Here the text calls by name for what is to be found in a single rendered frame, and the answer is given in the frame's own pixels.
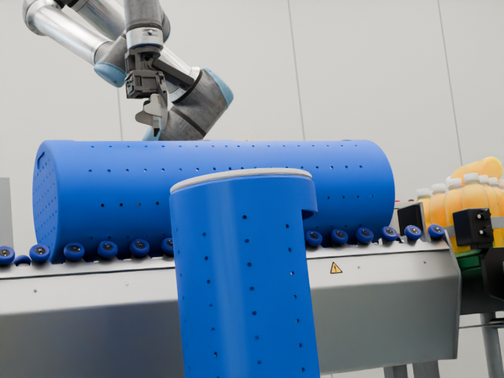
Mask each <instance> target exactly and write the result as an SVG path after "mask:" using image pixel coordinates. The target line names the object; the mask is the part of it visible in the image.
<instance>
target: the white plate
mask: <svg viewBox="0 0 504 378"><path fill-rule="evenodd" d="M258 175H294V176H304V177H306V178H309V179H311V180H312V175H311V174H310V173H309V172H307V171H304V170H301V169H290V168H258V169H240V170H233V171H226V172H217V173H212V174H208V175H201V176H198V177H194V178H189V179H187V180H184V181H181V182H179V183H177V184H175V185H173V186H172V188H171V189H170V194H172V193H173V192H175V191H177V190H178V189H181V188H184V187H187V186H189V185H195V184H198V183H201V182H208V181H213V180H218V179H227V178H233V177H240V176H258Z"/></svg>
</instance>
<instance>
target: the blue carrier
mask: <svg viewBox="0 0 504 378"><path fill-rule="evenodd" d="M258 168H290V169H298V170H304V171H307V172H309V173H310V174H311V175H312V181H313V182H314V184H315V190H316V203H317V209H318V215H316V216H315V217H312V218H309V219H307V220H303V228H304V235H305V233H306V232H307V231H309V230H313V231H317V232H318V233H319V234H320V235H321V236H322V242H321V244H320V245H321V246H322V247H323V248H325V247H332V240H331V237H330V235H331V233H332V231H333V230H336V229H339V230H343V231H344V232H345V233H346V234H347V235H348V240H347V242H346V244H348V245H349V246H350V245H358V244H357V238H356V231H357V230H358V229H359V228H366V229H369V230H370V231H371V232H372V233H373V239H372V241H371V242H372V243H374V242H377V241H378V240H379V239H381V238H382V236H381V235H380V232H381V229H382V228H383V227H389V225H390V223H391V220H392V216H393V213H394V209H395V180H394V175H393V172H392V167H391V165H390V163H389V160H388V158H387V157H386V154H385V153H384V151H383V150H382V149H381V148H380V147H379V146H378V145H377V144H376V143H374V142H372V141H370V140H366V139H345V140H341V141H235V140H231V139H207V140H203V141H74V140H72V139H48V140H45V141H43V142H42V143H41V144H40V146H39V148H38V150H37V154H36V158H35V162H34V172H33V182H32V208H33V219H34V231H35V235H36V239H37V244H40V245H46V246H47V247H48V248H49V249H50V257H49V259H48V260H49V261H50V262H51V264H53V263H65V260H66V256H65V255H64V248H65V245H67V244H68V243H71V242H76V243H79V244H81V245H82V246H83V247H84V249H85V253H84V256H83V259H84V260H85V261H86V262H90V261H98V260H99V256H100V255H99V254H98V251H97V249H98V245H99V244H100V243H101V242H103V241H110V242H113V243H115V244H116V245H117V248H118V252H117V254H116V255H115V256H116V257H117V258H118V260H126V259H131V255H132V253H131V251H130V244H131V242H132V241H133V240H135V239H142V240H144V241H146V242H148V244H149V247H150V249H149V252H148V255H149V256H150V257H151V258H152V257H163V251H162V249H161V243H162V241H163V240H164V239H165V238H172V237H173V236H172V227H171V218H170V202H169V198H170V195H171V194H170V189H171V188H172V186H173V185H175V184H177V183H179V182H182V181H184V180H187V179H192V178H194V177H198V176H204V175H208V174H212V173H221V172H226V171H233V170H247V169H258ZM144 170H145V171H144ZM162 170H163V171H162ZM180 170H181V171H180ZM197 170H198V171H197ZM108 171H109V172H108ZM126 171H127V172H126ZM342 197H343V198H342ZM156 202H157V205H156ZM120 203H121V206H120ZM138 203H140V204H139V205H138ZM101 204H103V206H101Z"/></svg>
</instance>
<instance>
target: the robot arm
mask: <svg viewBox="0 0 504 378"><path fill-rule="evenodd" d="M123 2H124V8H123V7H122V6H121V5H120V4H119V3H117V2H116V1H115V0H24V1H23V4H22V18H23V20H24V23H25V25H26V26H27V28H28V29H29V30H30V31H31V32H33V33H35V34H36V35H39V36H48V37H50V38H52V39H53V40H54V41H56V42H57V43H59V44H61V45H62V46H63V47H65V48H67V49H68V50H70V51H71V52H72V53H74V54H76V55H77V56H79V57H80V58H81V59H83V60H85V61H87V62H88V63H89V64H91V65H93V66H94V72H95V73H96V74H97V75H98V76H99V77H101V78H102V79H103V80H105V81H106V82H107V83H109V84H111V85H112V86H114V87H116V88H121V87H122V86H123V85H124V84H125V88H126V98H127V99H143V98H148V100H145V101H144V103H143V109H142V111H140V112H138V113H137V114H136V115H135V120H136V121H137V122H139V123H142V124H145V125H150V127H149V128H148V130H147V131H146V133H145V135H144V137H143V138H142V141H203V140H204V139H203V138H204V137H205V136H206V134H207V133H208V132H209V131H210V130H211V129H212V127H213V126H214V125H215V123H216V122H217V121H218V119H219V118H220V117H221V116H222V115H223V114H224V112H225V111H226V110H227V109H228V107H229V105H230V104H231V103H232V101H233V99H234V94H233V92H232V90H231V89H230V87H229V86H228V85H227V84H226V83H225V82H224V81H223V80H222V79H221V78H220V77H219V76H218V75H217V74H216V73H215V72H214V71H212V70H210V69H209V68H207V67H204V68H203V69H202V70H201V69H200V68H199V67H189V66H188V65H187V64H185V63H184V62H183V61H182V60H181V59H180V58H179V57H178V56H177V55H176V54H175V53H174V52H172V51H171V50H170V49H169V48H168V47H167V46H165V45H164V44H165V43H166V42H167V40H168V39H169V37H170V32H171V27H170V21H169V19H168V17H167V15H166V14H165V13H164V10H163V9H162V7H161V5H160V2H159V0H123ZM65 5H67V6H68V7H69V8H70V9H73V10H74V11H75V12H76V13H77V14H79V15H80V16H81V17H82V18H83V19H84V20H85V21H86V22H87V23H89V24H90V25H91V26H92V27H93V28H95V29H96V30H97V31H98V32H99V33H100V34H99V33H98V32H96V31H95V30H93V29H91V28H89V27H88V26H86V25H84V24H82V23H81V22H79V21H77V20H76V19H74V18H73V17H71V16H68V15H67V14H66V13H64V12H62V9H63V8H64V6H65ZM167 92H168V96H169V101H170V102H171V103H172V104H173V106H172V107H171V108H170V110H168V96H167Z"/></svg>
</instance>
